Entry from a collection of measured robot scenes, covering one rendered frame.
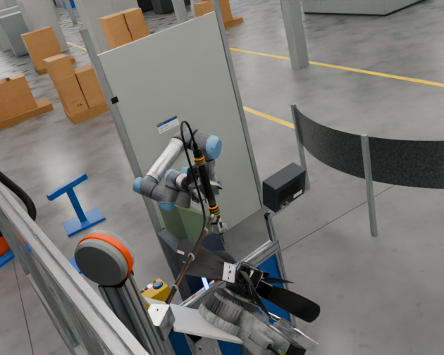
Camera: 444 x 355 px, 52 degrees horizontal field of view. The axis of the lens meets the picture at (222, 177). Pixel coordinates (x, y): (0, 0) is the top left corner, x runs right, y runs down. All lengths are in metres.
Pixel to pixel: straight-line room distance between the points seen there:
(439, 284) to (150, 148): 2.44
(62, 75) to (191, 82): 5.60
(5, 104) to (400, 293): 9.15
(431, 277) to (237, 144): 2.00
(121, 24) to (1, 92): 3.00
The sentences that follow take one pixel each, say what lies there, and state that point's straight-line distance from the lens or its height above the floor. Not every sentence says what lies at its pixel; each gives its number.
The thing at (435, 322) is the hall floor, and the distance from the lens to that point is 3.49.
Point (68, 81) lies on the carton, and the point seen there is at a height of 0.78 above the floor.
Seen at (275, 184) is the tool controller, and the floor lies 1.24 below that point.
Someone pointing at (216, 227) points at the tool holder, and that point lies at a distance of 2.00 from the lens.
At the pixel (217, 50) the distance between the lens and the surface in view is 4.07.
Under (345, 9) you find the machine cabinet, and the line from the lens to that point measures 12.44.
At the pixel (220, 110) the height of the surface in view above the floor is 1.18.
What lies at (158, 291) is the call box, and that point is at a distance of 2.42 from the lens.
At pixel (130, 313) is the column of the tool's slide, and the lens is 1.37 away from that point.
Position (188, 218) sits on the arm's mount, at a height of 1.18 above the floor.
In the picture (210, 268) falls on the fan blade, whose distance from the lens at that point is 2.03.
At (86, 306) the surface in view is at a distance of 0.89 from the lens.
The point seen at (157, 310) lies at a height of 1.56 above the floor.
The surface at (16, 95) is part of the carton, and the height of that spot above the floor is 0.54.
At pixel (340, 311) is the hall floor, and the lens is 3.55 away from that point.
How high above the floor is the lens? 2.57
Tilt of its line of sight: 28 degrees down
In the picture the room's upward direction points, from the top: 15 degrees counter-clockwise
